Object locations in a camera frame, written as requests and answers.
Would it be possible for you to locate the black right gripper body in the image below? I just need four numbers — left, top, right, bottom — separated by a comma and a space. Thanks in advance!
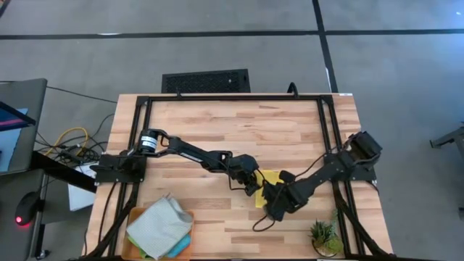
261, 181, 310, 223

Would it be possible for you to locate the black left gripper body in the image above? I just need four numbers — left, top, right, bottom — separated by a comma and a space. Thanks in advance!
228, 159, 261, 190

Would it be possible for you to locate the yellow microfiber towel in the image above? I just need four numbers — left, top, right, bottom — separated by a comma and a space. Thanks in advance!
254, 169, 286, 210

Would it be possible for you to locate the blue microfiber towel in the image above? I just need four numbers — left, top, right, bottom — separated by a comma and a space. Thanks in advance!
165, 233, 192, 259

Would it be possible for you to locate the grey waffle microfiber towel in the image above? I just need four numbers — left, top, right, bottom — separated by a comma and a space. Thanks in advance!
125, 195, 194, 260

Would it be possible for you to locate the small potted succulent plant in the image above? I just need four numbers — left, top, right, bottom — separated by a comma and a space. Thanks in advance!
309, 209, 345, 258

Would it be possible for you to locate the black perforated floor grille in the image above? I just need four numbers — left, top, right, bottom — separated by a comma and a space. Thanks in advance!
161, 68, 252, 94

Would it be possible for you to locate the orange plastic bin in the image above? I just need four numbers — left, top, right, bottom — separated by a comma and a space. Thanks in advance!
121, 206, 195, 261

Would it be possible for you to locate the white paper sheet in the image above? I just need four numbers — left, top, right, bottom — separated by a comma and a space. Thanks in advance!
67, 162, 98, 212

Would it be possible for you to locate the black desk bar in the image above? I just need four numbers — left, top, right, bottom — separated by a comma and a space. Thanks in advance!
30, 150, 98, 194

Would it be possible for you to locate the grey stand leg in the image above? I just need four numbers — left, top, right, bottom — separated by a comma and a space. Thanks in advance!
429, 125, 464, 150

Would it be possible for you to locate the black computer mouse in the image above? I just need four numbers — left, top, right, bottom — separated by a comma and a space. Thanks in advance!
13, 191, 41, 228

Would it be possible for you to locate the grey laptop computer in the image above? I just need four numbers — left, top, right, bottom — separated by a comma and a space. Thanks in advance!
0, 78, 49, 177

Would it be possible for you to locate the grey side desk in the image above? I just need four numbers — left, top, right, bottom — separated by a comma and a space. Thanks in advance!
0, 168, 50, 261

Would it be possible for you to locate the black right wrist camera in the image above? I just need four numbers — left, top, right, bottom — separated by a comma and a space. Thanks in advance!
278, 170, 297, 184

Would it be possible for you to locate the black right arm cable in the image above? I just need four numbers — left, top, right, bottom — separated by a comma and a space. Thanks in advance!
252, 212, 277, 233

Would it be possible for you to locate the black cable bundle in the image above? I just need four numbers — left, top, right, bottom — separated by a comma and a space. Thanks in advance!
36, 112, 116, 166

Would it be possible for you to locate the yellow cable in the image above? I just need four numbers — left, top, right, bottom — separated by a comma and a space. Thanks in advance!
43, 126, 89, 157

